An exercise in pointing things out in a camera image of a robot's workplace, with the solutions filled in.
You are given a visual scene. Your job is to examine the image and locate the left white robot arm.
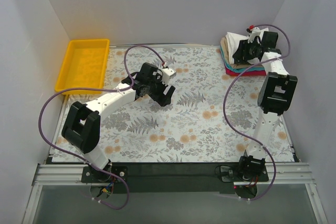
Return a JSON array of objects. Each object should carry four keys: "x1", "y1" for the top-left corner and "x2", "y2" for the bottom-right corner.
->
[{"x1": 61, "y1": 63, "x2": 176, "y2": 182}]

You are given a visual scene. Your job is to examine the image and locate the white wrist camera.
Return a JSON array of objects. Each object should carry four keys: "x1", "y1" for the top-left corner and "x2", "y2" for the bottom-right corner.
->
[
  {"x1": 247, "y1": 25, "x2": 261, "y2": 43},
  {"x1": 160, "y1": 62, "x2": 176, "y2": 83}
]

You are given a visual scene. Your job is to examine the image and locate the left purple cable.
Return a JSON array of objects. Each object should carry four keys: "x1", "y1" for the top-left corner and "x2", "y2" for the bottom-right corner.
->
[{"x1": 38, "y1": 45, "x2": 130, "y2": 210}]

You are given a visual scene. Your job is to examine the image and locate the aluminium frame rail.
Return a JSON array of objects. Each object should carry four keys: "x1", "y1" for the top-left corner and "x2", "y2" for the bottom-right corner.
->
[{"x1": 23, "y1": 163, "x2": 328, "y2": 223}]

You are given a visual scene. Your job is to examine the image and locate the teal folded t shirt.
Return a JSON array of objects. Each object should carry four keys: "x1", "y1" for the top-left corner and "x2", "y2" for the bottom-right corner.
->
[{"x1": 221, "y1": 47, "x2": 264, "y2": 71}]

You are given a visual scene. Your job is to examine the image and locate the yellow plastic bin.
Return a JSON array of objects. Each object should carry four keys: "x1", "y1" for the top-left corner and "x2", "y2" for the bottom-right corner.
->
[{"x1": 55, "y1": 39, "x2": 110, "y2": 92}]

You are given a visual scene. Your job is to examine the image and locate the white t shirt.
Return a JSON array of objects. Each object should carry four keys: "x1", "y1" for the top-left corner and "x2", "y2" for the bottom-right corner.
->
[{"x1": 226, "y1": 28, "x2": 269, "y2": 64}]

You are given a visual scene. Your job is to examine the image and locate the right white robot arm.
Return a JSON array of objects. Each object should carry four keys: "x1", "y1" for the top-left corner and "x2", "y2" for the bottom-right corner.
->
[{"x1": 233, "y1": 26, "x2": 298, "y2": 181}]

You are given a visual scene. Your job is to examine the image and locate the floral patterned table mat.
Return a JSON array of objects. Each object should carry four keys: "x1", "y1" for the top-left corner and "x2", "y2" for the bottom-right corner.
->
[{"x1": 52, "y1": 47, "x2": 295, "y2": 163}]

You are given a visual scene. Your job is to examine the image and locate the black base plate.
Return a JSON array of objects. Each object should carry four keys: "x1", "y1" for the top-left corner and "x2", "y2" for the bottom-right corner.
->
[{"x1": 80, "y1": 161, "x2": 271, "y2": 195}]

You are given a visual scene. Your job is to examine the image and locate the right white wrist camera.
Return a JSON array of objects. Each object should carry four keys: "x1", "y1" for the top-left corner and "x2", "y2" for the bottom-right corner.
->
[{"x1": 247, "y1": 25, "x2": 261, "y2": 43}]

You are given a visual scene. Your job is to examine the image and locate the beige folded t shirt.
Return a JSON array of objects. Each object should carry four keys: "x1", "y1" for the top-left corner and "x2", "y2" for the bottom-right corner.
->
[{"x1": 220, "y1": 37, "x2": 250, "y2": 69}]

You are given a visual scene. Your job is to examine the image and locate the pink folded t shirt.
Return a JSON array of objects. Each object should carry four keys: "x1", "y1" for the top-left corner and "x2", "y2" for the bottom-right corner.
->
[{"x1": 225, "y1": 66, "x2": 254, "y2": 77}]

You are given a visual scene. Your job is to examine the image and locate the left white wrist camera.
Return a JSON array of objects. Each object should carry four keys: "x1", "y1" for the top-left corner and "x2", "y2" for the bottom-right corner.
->
[{"x1": 160, "y1": 62, "x2": 176, "y2": 83}]

